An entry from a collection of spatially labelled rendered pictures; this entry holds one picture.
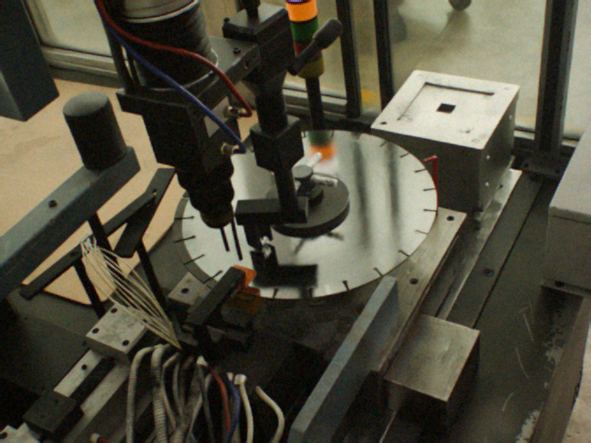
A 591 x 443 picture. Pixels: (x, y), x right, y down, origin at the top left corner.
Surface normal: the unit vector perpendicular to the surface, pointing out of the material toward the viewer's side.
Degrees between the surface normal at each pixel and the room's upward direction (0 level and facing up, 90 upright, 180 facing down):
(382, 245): 0
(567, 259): 90
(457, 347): 0
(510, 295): 0
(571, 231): 90
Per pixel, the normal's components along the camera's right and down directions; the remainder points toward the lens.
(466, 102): -0.14, -0.74
